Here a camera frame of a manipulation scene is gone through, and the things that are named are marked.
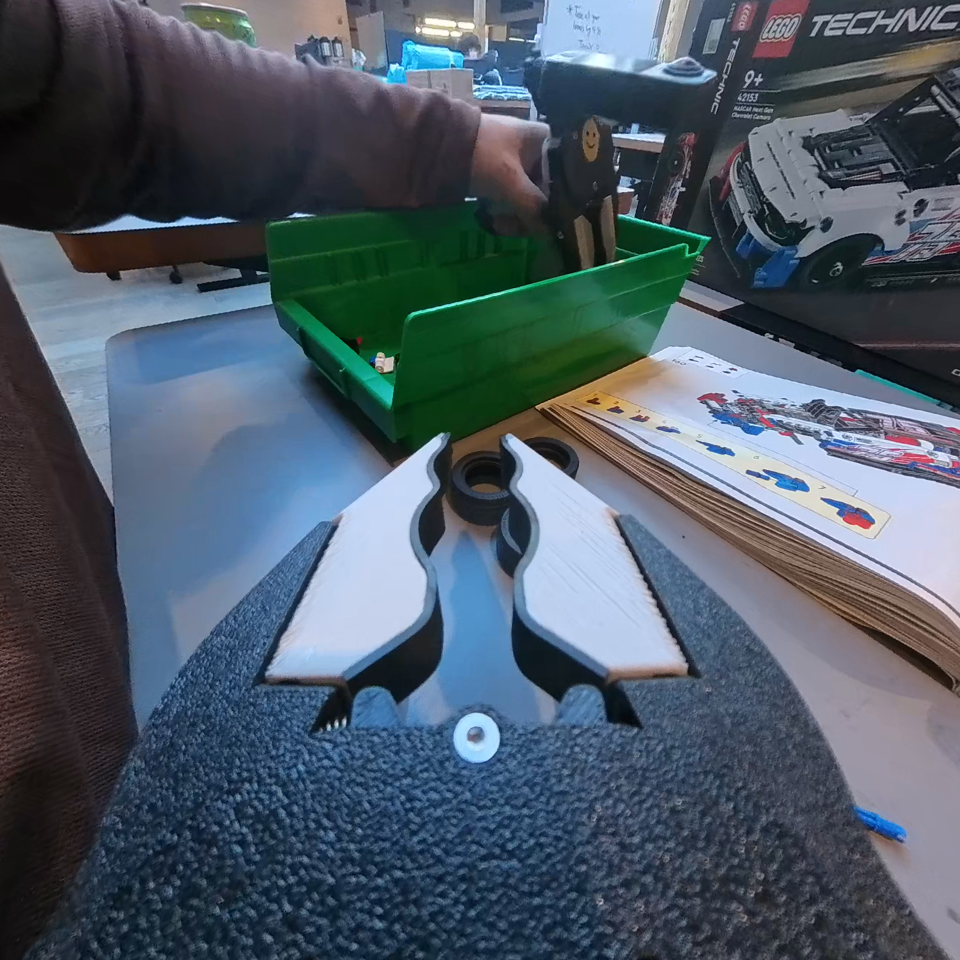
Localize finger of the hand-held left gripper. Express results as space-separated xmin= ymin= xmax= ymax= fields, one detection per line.
xmin=557 ymin=195 xmax=600 ymax=273
xmin=597 ymin=189 xmax=621 ymax=267

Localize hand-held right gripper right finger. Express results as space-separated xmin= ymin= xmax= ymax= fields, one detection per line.
xmin=499 ymin=432 xmax=690 ymax=684

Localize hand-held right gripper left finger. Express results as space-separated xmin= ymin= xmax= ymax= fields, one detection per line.
xmin=262 ymin=432 xmax=454 ymax=690

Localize green plastic bin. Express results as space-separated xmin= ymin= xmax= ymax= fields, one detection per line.
xmin=266 ymin=198 xmax=711 ymax=453

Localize small brick pieces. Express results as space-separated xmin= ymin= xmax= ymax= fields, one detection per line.
xmin=351 ymin=337 xmax=399 ymax=376

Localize thick building instruction booklet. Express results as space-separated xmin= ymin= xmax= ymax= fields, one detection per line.
xmin=537 ymin=346 xmax=960 ymax=690

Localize person's left forearm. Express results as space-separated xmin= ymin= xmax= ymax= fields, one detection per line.
xmin=0 ymin=0 xmax=483 ymax=231

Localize grey desk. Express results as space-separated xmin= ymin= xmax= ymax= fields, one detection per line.
xmin=105 ymin=303 xmax=960 ymax=960

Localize person's left hand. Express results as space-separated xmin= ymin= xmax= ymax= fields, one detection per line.
xmin=469 ymin=112 xmax=561 ymax=240

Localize whiteboard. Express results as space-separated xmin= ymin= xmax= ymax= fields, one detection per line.
xmin=540 ymin=0 xmax=663 ymax=57

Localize black rubber toy tire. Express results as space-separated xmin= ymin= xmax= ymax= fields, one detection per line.
xmin=525 ymin=436 xmax=581 ymax=481
xmin=493 ymin=506 xmax=531 ymax=579
xmin=448 ymin=450 xmax=520 ymax=526

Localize blue plastic bundle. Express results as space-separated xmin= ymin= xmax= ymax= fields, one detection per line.
xmin=386 ymin=39 xmax=465 ymax=84

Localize black toy car box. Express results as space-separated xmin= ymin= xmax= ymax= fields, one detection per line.
xmin=647 ymin=0 xmax=960 ymax=412

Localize person's brown sweater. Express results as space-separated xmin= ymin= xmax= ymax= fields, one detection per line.
xmin=0 ymin=266 xmax=141 ymax=960

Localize small blue brick pin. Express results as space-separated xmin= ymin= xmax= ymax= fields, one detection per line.
xmin=853 ymin=806 xmax=909 ymax=843

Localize green round container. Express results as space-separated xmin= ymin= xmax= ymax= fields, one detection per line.
xmin=180 ymin=2 xmax=260 ymax=48

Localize wooden table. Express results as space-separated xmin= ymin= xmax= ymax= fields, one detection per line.
xmin=54 ymin=213 xmax=273 ymax=294

